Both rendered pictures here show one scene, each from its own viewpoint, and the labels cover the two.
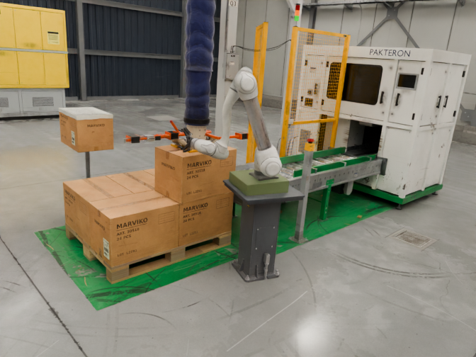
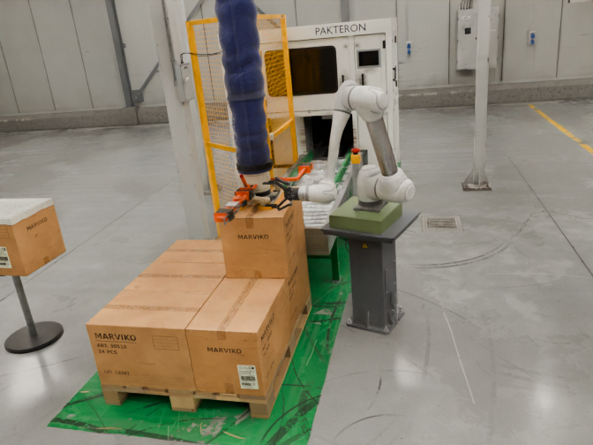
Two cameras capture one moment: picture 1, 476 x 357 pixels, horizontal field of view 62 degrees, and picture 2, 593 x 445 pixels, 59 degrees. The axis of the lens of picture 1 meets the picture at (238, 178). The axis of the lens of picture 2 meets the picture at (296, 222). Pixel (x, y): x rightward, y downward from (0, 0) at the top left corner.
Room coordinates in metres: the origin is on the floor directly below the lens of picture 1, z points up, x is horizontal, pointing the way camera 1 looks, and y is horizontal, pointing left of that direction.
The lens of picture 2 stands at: (0.55, 1.94, 1.97)
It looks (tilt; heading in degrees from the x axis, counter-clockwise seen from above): 20 degrees down; 327
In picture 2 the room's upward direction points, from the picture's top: 5 degrees counter-clockwise
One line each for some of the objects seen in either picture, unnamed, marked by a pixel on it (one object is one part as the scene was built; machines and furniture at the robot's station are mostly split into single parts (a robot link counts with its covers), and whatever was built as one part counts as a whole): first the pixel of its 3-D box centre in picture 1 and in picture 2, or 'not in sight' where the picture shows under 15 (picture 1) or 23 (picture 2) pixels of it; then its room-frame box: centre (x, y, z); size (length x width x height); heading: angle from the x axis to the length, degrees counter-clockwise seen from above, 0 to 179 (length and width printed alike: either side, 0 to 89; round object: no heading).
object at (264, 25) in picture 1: (254, 115); (227, 141); (4.84, -0.15, 1.05); 0.87 x 0.10 x 2.10; 5
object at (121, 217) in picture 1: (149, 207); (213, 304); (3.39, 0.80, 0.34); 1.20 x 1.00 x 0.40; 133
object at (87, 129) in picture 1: (86, 128); (3, 235); (4.48, 1.80, 0.82); 0.60 x 0.40 x 0.40; 41
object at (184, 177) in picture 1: (195, 169); (265, 230); (3.36, 0.38, 0.74); 0.60 x 0.40 x 0.40; 135
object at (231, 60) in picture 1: (231, 66); (185, 82); (4.80, 0.17, 1.62); 0.20 x 0.05 x 0.30; 133
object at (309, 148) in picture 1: (304, 193); (358, 214); (3.65, -0.66, 0.50); 0.07 x 0.07 x 1.00; 43
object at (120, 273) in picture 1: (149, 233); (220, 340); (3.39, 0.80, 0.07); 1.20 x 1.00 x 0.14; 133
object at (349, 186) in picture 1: (337, 180); not in sight; (4.86, -1.29, 0.30); 0.53 x 0.39 x 0.22; 43
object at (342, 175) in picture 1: (326, 179); (347, 192); (4.18, -0.98, 0.50); 2.31 x 0.05 x 0.19; 133
